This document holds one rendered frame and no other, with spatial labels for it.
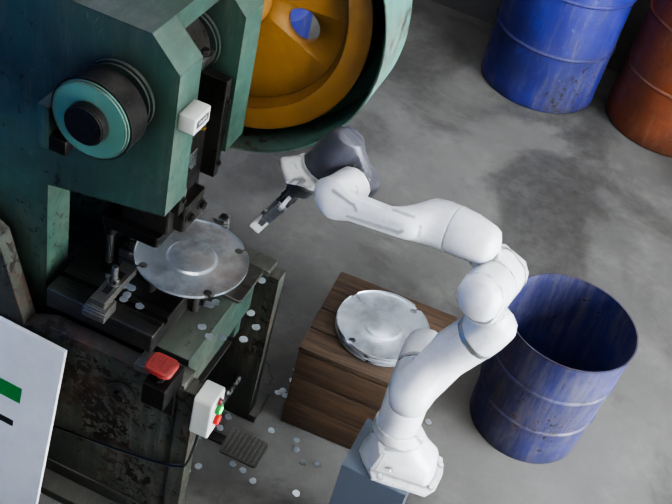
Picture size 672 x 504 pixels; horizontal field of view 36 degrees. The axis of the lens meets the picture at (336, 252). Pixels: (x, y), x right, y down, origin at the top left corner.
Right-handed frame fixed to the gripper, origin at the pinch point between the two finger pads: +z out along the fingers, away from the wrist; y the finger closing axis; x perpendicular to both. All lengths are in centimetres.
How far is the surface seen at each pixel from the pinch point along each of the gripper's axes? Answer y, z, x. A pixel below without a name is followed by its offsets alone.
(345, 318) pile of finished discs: 31, 37, -43
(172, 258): -13.3, 17.3, 10.6
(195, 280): -16.8, 14.2, 3.0
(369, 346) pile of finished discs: 24, 32, -52
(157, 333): -30.0, 23.1, 1.8
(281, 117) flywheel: 23.1, -10.8, 13.0
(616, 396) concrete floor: 85, 30, -144
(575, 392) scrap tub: 39, 5, -108
